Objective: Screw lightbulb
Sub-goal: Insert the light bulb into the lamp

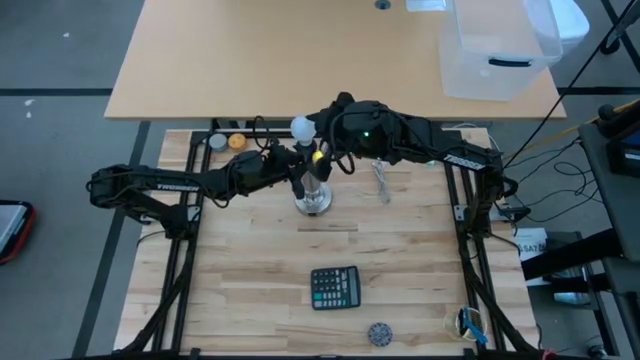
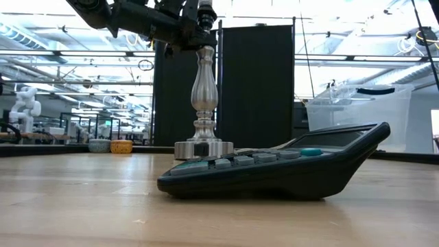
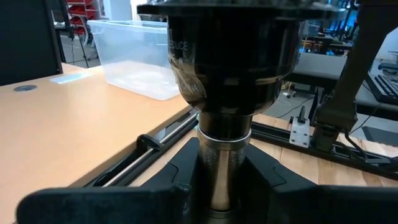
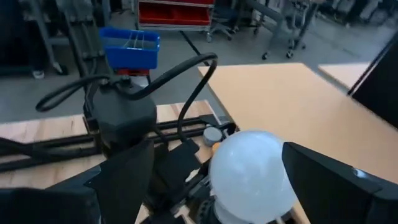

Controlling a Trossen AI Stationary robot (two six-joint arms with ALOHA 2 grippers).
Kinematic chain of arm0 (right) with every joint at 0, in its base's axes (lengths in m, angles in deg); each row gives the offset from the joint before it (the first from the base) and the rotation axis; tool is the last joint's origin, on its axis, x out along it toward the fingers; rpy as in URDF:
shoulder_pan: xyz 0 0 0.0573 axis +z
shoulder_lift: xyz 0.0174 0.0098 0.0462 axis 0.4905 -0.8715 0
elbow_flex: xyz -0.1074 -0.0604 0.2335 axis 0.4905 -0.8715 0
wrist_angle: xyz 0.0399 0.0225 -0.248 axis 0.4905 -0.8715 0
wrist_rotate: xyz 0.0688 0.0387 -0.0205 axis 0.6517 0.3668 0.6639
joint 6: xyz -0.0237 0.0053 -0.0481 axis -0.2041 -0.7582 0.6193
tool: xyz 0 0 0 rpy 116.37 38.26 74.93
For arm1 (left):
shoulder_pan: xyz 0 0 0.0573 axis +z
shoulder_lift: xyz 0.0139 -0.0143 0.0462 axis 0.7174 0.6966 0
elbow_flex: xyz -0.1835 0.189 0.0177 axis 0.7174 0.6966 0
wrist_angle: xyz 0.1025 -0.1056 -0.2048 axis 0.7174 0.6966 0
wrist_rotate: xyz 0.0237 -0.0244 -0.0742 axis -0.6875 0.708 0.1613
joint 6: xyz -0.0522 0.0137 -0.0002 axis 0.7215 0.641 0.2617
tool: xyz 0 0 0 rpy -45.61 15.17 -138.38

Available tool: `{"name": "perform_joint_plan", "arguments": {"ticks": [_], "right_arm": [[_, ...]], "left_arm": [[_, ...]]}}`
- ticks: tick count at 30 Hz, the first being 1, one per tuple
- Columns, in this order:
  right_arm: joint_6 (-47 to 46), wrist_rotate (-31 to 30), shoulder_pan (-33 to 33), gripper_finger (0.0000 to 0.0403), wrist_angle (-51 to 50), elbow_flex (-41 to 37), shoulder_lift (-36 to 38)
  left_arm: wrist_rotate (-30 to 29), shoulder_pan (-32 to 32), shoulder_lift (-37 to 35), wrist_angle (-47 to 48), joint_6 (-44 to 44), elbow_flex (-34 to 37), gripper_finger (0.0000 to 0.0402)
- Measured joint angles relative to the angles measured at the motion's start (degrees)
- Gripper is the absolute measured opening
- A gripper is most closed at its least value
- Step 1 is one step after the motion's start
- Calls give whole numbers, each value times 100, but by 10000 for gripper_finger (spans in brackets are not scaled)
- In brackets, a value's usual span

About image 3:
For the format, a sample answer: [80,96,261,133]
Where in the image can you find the red storage shelf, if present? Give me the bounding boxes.
[66,0,101,35]

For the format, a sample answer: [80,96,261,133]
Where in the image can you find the white metal bracket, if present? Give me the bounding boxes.
[289,107,311,149]

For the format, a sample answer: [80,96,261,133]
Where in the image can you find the black keyboard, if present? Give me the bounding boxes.
[365,68,398,106]

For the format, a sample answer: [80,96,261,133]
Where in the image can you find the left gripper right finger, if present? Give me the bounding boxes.
[244,144,398,224]

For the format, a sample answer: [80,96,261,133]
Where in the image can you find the black partition panel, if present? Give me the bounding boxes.
[0,0,63,87]

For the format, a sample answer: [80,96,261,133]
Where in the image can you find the silver table lamp base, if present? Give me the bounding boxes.
[136,0,340,224]

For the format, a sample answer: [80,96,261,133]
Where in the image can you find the white label strip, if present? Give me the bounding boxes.
[49,71,95,85]

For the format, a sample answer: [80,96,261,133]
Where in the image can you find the tan wooden desk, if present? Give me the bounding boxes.
[0,62,200,224]

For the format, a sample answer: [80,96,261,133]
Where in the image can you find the clear plastic storage bin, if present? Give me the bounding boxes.
[86,20,182,101]

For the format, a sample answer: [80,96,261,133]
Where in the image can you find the grey desk grommet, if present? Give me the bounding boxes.
[13,84,38,93]

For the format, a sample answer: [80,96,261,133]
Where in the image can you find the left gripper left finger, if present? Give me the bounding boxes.
[15,136,200,224]

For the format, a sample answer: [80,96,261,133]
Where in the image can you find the grey side table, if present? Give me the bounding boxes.
[285,51,398,123]

